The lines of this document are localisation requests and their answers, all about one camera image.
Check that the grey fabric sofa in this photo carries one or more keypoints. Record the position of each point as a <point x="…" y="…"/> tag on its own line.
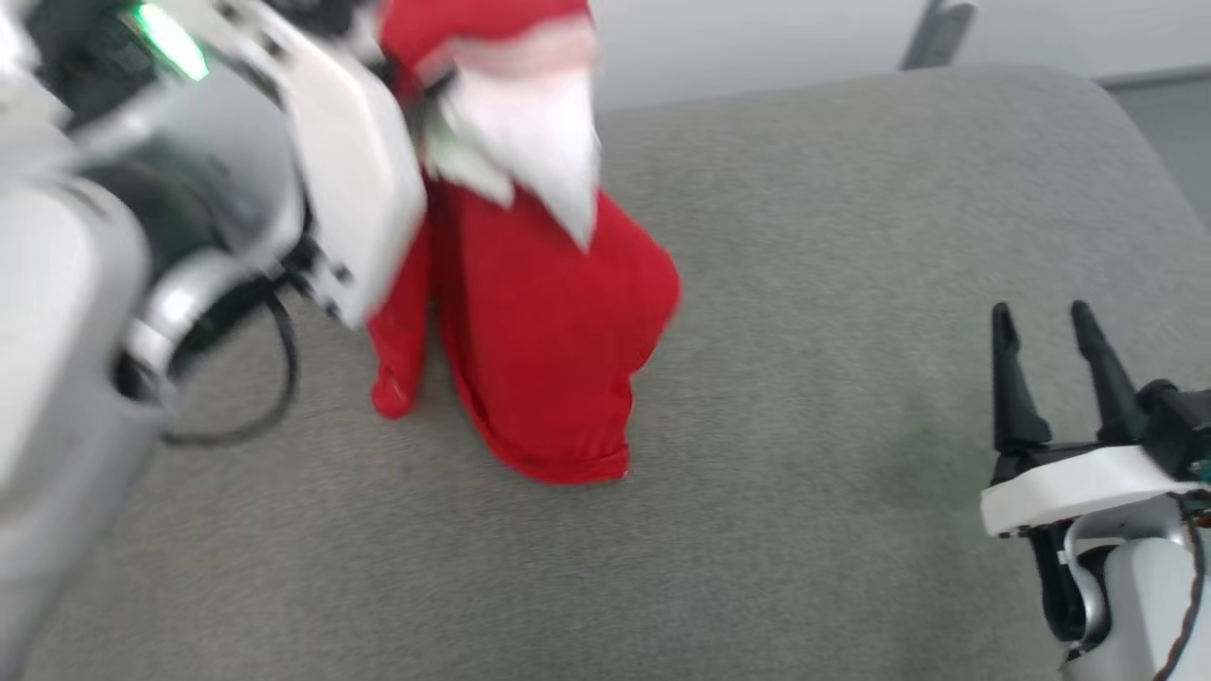
<point x="851" y="331"/>

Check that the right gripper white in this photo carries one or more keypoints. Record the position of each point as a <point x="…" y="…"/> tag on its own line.
<point x="1069" y="487"/>

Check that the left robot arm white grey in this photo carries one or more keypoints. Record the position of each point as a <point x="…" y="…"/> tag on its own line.
<point x="57" y="331"/>

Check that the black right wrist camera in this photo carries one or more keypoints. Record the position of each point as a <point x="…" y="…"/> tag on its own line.
<point x="1178" y="426"/>

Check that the red white-trimmed garment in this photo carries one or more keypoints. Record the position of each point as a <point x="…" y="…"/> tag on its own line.
<point x="549" y="331"/>

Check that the grey metal post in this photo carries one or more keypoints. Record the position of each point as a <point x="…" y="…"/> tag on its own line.
<point x="937" y="36"/>

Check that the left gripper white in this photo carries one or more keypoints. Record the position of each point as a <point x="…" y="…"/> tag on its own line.
<point x="355" y="170"/>

